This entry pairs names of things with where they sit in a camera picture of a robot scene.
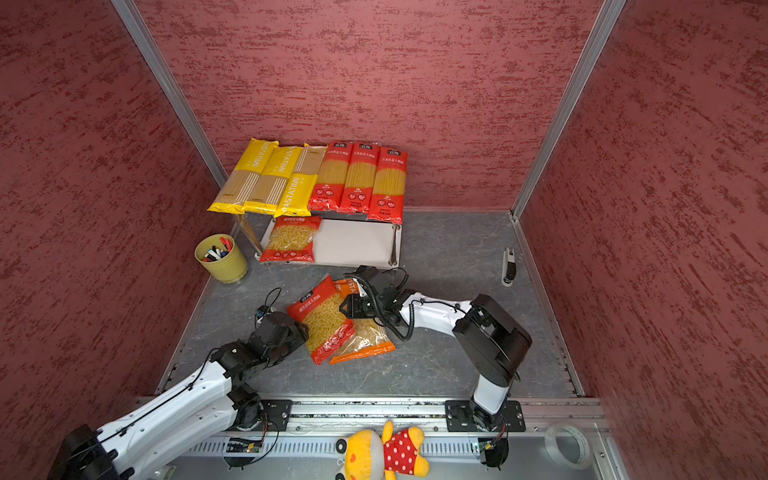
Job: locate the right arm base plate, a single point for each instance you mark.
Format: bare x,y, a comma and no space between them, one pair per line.
466,416

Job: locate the yellow pen cup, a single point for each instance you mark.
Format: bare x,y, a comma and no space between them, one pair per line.
222,258

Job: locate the clear tape roll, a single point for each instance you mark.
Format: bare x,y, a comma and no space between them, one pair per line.
568,446

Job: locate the yellow plush toy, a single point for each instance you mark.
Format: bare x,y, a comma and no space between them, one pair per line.
367,455

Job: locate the orange macaroni bag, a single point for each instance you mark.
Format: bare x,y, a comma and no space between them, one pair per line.
368,340

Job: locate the red macaroni bag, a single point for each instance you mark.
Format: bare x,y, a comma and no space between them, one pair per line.
328,327
291,240

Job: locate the yellow spaghetti pack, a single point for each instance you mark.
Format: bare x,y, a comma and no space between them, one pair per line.
297,193
268,190
244,177

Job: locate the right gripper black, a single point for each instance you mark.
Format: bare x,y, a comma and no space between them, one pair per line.
353,307

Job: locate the small white black device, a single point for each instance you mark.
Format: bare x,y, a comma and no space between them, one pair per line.
509,267

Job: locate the white two-tier shelf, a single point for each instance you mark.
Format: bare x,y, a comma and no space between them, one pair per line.
338,242

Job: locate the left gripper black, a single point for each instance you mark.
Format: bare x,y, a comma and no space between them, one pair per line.
298,337

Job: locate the left aluminium corner post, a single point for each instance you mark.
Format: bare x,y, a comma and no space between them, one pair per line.
138,30

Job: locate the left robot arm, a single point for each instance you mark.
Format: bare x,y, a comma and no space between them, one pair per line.
217,397

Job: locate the red spaghetti pack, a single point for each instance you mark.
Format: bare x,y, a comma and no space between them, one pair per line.
387,201
327,192
358,187

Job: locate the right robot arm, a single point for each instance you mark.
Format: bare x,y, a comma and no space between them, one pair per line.
495,343

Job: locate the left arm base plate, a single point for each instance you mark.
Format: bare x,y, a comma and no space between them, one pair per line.
263,415

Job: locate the right aluminium corner post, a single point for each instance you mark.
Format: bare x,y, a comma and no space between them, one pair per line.
601,30

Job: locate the aluminium corner post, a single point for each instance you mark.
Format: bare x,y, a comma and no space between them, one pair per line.
138,30
601,30

